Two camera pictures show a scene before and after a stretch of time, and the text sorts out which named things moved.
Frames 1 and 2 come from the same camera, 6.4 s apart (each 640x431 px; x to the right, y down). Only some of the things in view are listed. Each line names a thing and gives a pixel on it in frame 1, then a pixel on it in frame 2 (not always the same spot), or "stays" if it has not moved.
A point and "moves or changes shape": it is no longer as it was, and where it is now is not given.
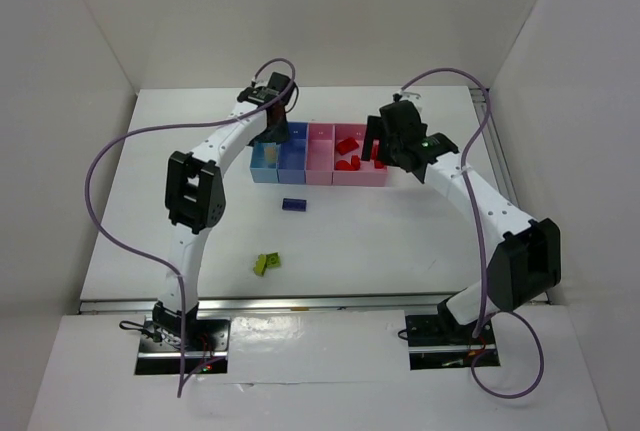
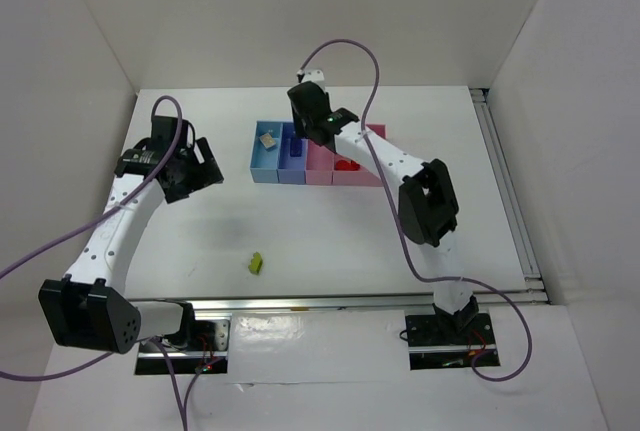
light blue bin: (263, 171) stays
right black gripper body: (373, 133) to (302, 114)
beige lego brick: (271, 154) moves or changes shape
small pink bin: (319, 156) stays
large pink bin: (348, 167) stays
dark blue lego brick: (294, 204) to (296, 147)
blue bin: (291, 168) stays
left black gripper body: (273, 132) to (201, 167)
